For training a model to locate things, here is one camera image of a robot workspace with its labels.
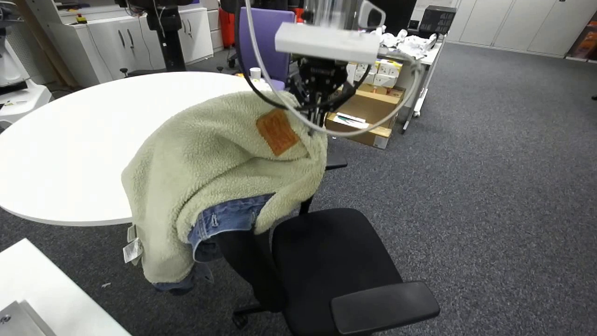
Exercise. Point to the black stand pole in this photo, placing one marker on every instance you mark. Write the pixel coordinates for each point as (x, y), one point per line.
(167, 30)

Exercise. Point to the white storage cabinets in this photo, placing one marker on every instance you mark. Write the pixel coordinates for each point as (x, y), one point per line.
(124, 38)

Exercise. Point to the grey metal bracket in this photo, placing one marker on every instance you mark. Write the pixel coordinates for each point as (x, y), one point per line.
(22, 320)

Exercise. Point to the purple partition panel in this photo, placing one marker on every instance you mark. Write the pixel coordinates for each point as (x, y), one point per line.
(268, 38)

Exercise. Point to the white crumpled packaging pile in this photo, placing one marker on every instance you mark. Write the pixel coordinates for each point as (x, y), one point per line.
(404, 43)

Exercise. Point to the white machine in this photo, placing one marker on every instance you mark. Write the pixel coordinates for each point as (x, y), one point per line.
(20, 81)

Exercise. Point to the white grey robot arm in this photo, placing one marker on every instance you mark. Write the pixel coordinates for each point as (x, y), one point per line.
(339, 12)

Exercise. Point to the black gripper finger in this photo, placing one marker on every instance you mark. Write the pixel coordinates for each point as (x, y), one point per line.
(326, 105)
(309, 105)

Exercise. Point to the large brown cardboard box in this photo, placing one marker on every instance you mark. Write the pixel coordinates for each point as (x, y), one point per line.
(361, 112)

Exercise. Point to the white yellow carton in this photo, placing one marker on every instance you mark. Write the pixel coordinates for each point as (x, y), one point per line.
(384, 73)

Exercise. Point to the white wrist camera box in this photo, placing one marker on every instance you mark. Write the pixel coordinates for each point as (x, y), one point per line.
(328, 41)

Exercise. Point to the dark orange poster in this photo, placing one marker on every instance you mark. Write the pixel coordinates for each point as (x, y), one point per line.
(585, 38)

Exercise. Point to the grey cluttered desk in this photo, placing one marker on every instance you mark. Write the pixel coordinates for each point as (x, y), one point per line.
(423, 68)

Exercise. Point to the blue denim fleece-lined jacket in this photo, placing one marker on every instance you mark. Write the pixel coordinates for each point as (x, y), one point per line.
(207, 168)

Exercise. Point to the white tall wardrobes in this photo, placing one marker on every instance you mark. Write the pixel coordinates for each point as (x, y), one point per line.
(524, 25)

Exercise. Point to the white paper cup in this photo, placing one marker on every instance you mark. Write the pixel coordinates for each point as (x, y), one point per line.
(255, 73)

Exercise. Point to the black office chair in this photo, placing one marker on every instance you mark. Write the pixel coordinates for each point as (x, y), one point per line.
(337, 262)

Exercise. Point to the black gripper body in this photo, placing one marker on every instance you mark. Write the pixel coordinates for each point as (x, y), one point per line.
(324, 75)

